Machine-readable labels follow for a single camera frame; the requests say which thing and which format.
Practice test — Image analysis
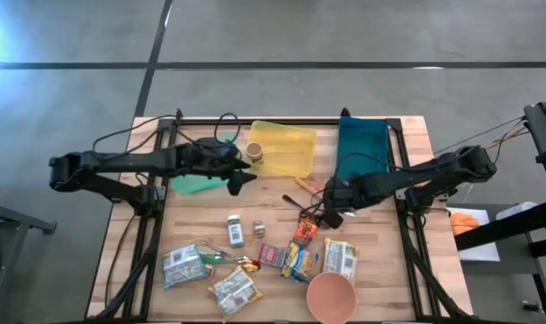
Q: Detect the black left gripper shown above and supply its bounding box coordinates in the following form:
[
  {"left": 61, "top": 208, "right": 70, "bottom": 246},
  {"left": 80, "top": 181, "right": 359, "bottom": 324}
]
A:
[{"left": 194, "top": 137, "right": 259, "bottom": 184}]

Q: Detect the orange taco seasoning packet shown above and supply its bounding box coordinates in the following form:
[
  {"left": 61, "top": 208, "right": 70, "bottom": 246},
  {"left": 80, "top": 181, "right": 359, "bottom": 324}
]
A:
[{"left": 292, "top": 214, "right": 319, "bottom": 248}]

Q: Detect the tall white-label spice jar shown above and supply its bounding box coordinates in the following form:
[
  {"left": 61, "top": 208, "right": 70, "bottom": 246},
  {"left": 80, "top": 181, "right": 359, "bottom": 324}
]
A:
[{"left": 226, "top": 214, "right": 246, "bottom": 249}]

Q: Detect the blue yellow ramen packet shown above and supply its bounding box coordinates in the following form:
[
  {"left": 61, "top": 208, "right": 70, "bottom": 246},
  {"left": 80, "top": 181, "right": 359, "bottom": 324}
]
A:
[{"left": 281, "top": 241, "right": 321, "bottom": 284}]

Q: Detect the smoked paprika tin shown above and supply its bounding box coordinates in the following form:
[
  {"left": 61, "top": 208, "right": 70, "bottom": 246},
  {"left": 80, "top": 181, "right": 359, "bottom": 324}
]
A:
[{"left": 257, "top": 243, "right": 287, "bottom": 269}]

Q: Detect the jar with brown lid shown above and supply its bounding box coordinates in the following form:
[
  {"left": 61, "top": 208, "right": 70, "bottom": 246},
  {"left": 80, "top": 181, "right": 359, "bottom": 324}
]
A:
[{"left": 245, "top": 141, "right": 264, "bottom": 164}]

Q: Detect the black metal spoon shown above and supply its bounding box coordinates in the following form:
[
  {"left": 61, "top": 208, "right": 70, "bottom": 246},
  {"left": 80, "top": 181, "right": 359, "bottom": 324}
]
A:
[{"left": 281, "top": 193, "right": 321, "bottom": 217}]

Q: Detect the yellow translucent plastic bin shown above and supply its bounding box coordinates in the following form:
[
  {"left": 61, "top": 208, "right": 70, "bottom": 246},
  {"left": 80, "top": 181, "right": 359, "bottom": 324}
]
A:
[{"left": 246, "top": 119, "right": 318, "bottom": 179}]

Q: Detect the green translucent plastic bin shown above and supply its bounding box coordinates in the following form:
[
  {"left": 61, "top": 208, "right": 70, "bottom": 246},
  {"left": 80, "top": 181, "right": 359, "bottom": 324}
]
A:
[{"left": 171, "top": 130, "right": 238, "bottom": 195}]

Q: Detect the blue plastic bin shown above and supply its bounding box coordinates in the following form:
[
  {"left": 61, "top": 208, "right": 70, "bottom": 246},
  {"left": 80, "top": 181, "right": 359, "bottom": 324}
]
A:
[{"left": 336, "top": 115, "right": 390, "bottom": 184}]

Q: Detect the plain silver spoon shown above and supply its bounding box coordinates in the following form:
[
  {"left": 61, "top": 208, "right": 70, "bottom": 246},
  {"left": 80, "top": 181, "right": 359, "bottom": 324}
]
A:
[{"left": 201, "top": 239, "right": 254, "bottom": 265}]

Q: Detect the pink bowl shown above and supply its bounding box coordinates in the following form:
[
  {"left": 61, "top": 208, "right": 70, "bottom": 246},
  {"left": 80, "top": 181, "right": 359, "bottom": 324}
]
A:
[{"left": 305, "top": 271, "right": 359, "bottom": 324}]

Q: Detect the light-blue ramen packet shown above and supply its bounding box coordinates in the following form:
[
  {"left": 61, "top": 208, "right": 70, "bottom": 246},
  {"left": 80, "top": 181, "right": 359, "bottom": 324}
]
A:
[{"left": 160, "top": 244, "right": 209, "bottom": 292}]

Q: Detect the orange object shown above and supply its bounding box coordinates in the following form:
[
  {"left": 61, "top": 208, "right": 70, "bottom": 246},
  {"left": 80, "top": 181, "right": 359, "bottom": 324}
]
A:
[{"left": 450, "top": 211, "right": 480, "bottom": 236}]

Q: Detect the white paper sheet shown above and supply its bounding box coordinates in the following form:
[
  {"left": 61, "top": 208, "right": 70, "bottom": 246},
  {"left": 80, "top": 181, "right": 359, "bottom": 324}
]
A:
[{"left": 446, "top": 206, "right": 501, "bottom": 263}]

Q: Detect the white plastic container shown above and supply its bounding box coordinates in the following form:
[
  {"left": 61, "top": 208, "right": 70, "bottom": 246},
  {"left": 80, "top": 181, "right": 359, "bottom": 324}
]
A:
[{"left": 495, "top": 201, "right": 538, "bottom": 221}]

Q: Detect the grey metal stand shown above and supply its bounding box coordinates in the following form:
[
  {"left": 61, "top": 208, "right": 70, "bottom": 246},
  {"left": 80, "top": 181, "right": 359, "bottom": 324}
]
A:
[{"left": 0, "top": 197, "right": 58, "bottom": 324}]

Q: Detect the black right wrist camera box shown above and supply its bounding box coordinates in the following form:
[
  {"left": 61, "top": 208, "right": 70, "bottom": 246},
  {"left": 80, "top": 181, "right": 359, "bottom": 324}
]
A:
[{"left": 321, "top": 209, "right": 345, "bottom": 230}]

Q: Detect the black aluminium table frame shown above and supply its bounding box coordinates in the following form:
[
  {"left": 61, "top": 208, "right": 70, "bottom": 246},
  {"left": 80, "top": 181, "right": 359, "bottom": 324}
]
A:
[{"left": 94, "top": 107, "right": 470, "bottom": 323}]

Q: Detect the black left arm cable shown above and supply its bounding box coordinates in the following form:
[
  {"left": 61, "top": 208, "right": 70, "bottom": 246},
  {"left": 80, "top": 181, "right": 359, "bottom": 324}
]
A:
[{"left": 91, "top": 111, "right": 243, "bottom": 154}]

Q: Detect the thin wire bundle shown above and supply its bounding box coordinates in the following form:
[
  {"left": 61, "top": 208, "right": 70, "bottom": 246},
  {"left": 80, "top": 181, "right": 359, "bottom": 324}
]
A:
[{"left": 434, "top": 115, "right": 528, "bottom": 157}]

